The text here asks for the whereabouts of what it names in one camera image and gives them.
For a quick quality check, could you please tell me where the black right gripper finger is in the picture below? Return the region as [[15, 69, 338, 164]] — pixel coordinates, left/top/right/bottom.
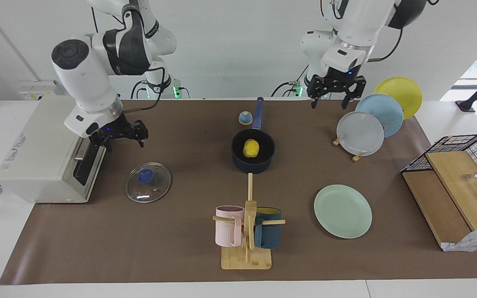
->
[[88, 124, 113, 148], [130, 120, 149, 148]]

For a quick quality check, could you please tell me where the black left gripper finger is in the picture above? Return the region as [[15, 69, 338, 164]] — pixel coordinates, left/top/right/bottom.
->
[[341, 76, 367, 109], [307, 74, 329, 109]]

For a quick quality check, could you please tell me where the glass lid with purple knob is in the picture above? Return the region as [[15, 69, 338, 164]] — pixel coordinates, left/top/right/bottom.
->
[[125, 162, 172, 204]]

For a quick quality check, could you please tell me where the light blue plate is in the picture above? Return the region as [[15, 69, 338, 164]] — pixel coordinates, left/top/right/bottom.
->
[[355, 94, 404, 138]]

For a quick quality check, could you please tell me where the grey plate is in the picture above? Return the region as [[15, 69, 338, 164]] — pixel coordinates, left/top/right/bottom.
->
[[336, 111, 385, 156]]

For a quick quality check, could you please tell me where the yellow plate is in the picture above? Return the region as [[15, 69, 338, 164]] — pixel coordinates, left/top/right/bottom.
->
[[374, 77, 423, 120]]

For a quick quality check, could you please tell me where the wooden plate rack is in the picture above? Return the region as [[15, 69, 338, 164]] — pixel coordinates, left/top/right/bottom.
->
[[332, 135, 365, 162]]

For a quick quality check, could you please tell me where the light green plate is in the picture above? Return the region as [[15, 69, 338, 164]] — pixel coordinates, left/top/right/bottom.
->
[[314, 184, 373, 239]]

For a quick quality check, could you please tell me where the beige toaster oven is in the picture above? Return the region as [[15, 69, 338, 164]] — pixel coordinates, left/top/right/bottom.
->
[[0, 96, 115, 203]]

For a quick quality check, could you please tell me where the brown table mat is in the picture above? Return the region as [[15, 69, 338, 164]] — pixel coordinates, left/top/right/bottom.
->
[[0, 99, 477, 285]]

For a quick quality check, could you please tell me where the pink mug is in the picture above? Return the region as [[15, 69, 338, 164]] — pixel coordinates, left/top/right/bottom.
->
[[215, 206, 245, 248]]

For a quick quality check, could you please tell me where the dark teal mug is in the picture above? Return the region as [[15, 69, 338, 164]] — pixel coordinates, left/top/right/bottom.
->
[[254, 207, 282, 249]]

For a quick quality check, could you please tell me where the wooden mug tree stand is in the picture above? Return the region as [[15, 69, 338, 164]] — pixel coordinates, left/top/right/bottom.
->
[[213, 173, 286, 270]]

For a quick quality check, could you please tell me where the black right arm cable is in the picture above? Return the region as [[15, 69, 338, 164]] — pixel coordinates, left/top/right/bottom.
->
[[120, 66, 168, 114]]

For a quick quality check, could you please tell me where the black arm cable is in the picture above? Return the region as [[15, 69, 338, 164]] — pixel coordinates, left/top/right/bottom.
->
[[120, 66, 168, 114], [367, 26, 403, 63]]

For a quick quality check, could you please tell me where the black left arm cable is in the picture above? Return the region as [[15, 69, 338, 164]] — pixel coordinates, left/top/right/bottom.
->
[[367, 26, 403, 63]]

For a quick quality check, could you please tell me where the white wall power strip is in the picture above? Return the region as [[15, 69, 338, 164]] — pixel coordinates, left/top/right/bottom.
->
[[18, 81, 63, 101]]

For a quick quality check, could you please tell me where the dark saucepan with purple handle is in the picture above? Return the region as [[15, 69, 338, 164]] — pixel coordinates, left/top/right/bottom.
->
[[231, 97, 275, 174]]

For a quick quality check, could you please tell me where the wooden shelf with wire basket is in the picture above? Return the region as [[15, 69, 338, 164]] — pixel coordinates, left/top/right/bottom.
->
[[401, 134, 477, 249]]

